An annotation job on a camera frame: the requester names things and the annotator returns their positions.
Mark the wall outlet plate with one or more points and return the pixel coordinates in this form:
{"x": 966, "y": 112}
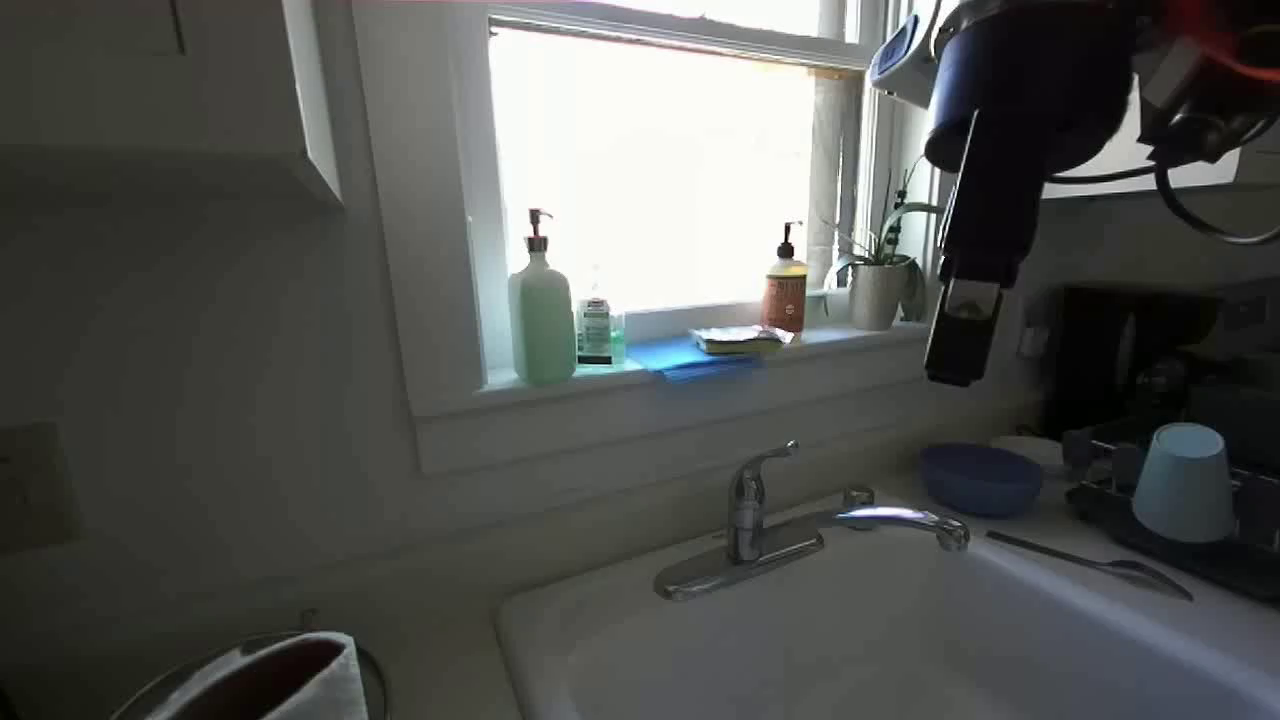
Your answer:
{"x": 39, "y": 507}

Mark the white soap dish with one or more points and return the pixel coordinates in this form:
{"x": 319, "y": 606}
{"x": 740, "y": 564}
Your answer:
{"x": 740, "y": 342}

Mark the white kitchen sink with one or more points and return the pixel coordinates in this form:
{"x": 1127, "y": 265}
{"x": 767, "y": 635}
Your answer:
{"x": 887, "y": 624}

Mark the potted plant in white pot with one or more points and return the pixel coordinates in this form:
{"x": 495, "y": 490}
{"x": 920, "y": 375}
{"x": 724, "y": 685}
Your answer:
{"x": 878, "y": 278}

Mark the black dish drying rack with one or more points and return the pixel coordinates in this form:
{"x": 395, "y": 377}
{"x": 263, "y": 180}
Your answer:
{"x": 1120, "y": 364}

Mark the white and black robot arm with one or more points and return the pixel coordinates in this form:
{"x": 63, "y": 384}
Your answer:
{"x": 1022, "y": 92}

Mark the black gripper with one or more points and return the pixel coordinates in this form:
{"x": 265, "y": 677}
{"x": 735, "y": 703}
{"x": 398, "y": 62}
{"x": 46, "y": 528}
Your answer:
{"x": 962, "y": 331}

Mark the light blue plastic cup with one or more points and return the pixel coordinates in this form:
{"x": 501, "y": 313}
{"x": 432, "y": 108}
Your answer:
{"x": 1184, "y": 490}

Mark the white window frame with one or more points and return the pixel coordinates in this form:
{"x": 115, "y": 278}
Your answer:
{"x": 425, "y": 92}

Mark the green soap pump bottle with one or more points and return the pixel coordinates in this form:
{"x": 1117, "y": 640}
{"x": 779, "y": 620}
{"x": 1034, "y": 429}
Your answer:
{"x": 540, "y": 313}

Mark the white upper cabinet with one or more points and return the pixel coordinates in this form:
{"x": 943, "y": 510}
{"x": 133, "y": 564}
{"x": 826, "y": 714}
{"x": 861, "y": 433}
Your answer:
{"x": 165, "y": 96}

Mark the blue cloth on sill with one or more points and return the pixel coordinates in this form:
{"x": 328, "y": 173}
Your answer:
{"x": 686, "y": 363}

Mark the orange soap pump bottle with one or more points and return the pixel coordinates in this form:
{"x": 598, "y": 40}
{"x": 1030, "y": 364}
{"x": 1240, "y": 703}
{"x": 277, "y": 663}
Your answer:
{"x": 786, "y": 287}

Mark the dark blue bowl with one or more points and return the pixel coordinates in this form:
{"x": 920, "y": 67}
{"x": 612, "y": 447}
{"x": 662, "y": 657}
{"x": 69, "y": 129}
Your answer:
{"x": 982, "y": 482}

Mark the small green jar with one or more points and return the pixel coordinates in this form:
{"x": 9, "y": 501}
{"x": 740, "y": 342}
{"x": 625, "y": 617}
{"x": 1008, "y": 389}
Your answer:
{"x": 598, "y": 334}

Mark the chrome sink faucet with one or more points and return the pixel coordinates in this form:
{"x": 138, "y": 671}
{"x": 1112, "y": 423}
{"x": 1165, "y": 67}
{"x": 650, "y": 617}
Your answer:
{"x": 758, "y": 547}

